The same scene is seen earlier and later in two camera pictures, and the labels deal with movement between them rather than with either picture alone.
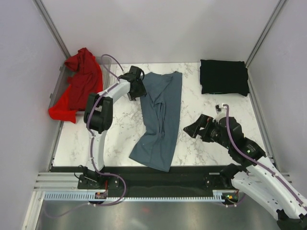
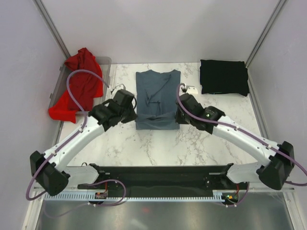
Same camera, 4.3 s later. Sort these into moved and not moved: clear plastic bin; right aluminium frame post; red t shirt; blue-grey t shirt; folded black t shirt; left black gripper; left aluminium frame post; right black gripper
Moved: left black gripper; right black gripper; blue-grey t shirt
Not moved: clear plastic bin; folded black t shirt; left aluminium frame post; red t shirt; right aluminium frame post
